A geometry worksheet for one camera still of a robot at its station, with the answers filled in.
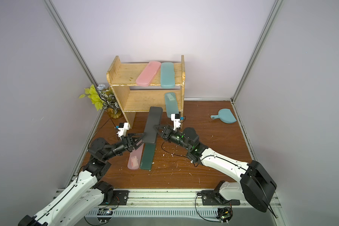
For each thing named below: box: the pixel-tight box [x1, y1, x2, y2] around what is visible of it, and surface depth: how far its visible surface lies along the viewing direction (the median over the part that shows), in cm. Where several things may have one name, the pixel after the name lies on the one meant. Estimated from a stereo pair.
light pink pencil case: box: [127, 142, 145, 170], surface depth 87 cm
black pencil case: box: [142, 106, 163, 144], surface depth 69 cm
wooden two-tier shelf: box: [106, 55, 186, 129], surface depth 81 cm
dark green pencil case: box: [139, 142, 156, 171], surface depth 87 cm
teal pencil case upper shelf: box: [160, 62, 176, 89], surface depth 74 cm
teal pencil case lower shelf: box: [164, 92, 179, 118], surface depth 90 cm
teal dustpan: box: [210, 108, 237, 124], surface depth 112 cm
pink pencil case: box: [135, 61, 162, 87], surface depth 76 cm
